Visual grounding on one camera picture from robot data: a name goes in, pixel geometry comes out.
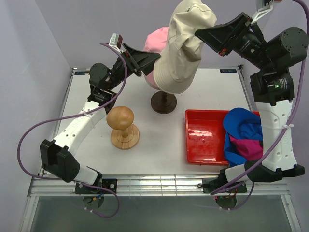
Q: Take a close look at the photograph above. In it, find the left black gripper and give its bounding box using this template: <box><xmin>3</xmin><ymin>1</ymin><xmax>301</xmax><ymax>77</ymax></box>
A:
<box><xmin>106</xmin><ymin>43</ymin><xmax>162</xmax><ymax>91</ymax></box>

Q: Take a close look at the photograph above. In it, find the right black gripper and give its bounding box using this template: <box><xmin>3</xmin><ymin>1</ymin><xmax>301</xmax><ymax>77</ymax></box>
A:
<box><xmin>194</xmin><ymin>12</ymin><xmax>273</xmax><ymax>71</ymax></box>

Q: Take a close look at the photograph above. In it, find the pink bucket hat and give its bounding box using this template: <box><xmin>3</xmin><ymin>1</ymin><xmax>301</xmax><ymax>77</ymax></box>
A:
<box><xmin>143</xmin><ymin>27</ymin><xmax>169</xmax><ymax>90</ymax></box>

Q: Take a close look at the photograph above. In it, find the beige bucket hat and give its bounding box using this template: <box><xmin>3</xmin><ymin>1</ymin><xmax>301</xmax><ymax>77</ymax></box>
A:
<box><xmin>154</xmin><ymin>0</ymin><xmax>217</xmax><ymax>94</ymax></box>

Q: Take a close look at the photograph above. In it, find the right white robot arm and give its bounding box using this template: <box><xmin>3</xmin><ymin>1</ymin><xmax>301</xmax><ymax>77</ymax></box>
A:
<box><xmin>195</xmin><ymin>13</ymin><xmax>309</xmax><ymax>192</ymax></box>

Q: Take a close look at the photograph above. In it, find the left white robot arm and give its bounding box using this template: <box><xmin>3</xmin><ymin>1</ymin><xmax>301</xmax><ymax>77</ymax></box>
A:
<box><xmin>40</xmin><ymin>43</ymin><xmax>160</xmax><ymax>193</ymax></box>

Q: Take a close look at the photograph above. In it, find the cream mannequin head stand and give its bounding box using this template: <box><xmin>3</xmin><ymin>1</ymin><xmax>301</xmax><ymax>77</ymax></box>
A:
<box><xmin>151</xmin><ymin>91</ymin><xmax>177</xmax><ymax>114</ymax></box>

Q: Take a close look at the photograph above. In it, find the light wooden hat stand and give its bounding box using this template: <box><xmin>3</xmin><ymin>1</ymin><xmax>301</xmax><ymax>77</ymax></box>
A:
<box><xmin>106</xmin><ymin>106</ymin><xmax>140</xmax><ymax>150</ymax></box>

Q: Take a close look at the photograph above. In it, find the red plastic tray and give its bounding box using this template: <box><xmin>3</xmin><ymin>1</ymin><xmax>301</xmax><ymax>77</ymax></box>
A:
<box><xmin>184</xmin><ymin>109</ymin><xmax>261</xmax><ymax>165</ymax></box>

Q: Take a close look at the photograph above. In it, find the blue and magenta hat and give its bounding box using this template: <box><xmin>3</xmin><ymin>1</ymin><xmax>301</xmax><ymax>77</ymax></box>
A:
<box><xmin>223</xmin><ymin>108</ymin><xmax>263</xmax><ymax>167</ymax></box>

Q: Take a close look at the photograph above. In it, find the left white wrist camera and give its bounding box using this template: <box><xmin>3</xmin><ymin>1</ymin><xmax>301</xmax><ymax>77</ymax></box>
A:
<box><xmin>109</xmin><ymin>33</ymin><xmax>123</xmax><ymax>53</ymax></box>

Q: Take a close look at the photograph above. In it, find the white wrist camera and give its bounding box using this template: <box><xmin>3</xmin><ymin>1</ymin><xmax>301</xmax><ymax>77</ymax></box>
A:
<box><xmin>109</xmin><ymin>33</ymin><xmax>123</xmax><ymax>53</ymax></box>
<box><xmin>251</xmin><ymin>0</ymin><xmax>275</xmax><ymax>23</ymax></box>

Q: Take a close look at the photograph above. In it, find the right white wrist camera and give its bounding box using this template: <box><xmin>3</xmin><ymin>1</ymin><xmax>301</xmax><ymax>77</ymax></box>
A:
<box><xmin>251</xmin><ymin>0</ymin><xmax>275</xmax><ymax>23</ymax></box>

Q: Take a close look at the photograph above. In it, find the aluminium front rail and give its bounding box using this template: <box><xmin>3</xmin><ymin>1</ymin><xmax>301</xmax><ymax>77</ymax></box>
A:
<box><xmin>28</xmin><ymin>174</ymin><xmax>289</xmax><ymax>197</ymax></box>

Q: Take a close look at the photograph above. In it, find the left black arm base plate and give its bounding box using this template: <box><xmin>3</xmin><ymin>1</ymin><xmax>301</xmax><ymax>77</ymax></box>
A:
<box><xmin>74</xmin><ymin>178</ymin><xmax>118</xmax><ymax>194</ymax></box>

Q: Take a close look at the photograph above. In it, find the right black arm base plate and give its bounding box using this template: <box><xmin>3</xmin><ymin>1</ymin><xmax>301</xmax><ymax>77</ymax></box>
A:
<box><xmin>197</xmin><ymin>178</ymin><xmax>247</xmax><ymax>193</ymax></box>

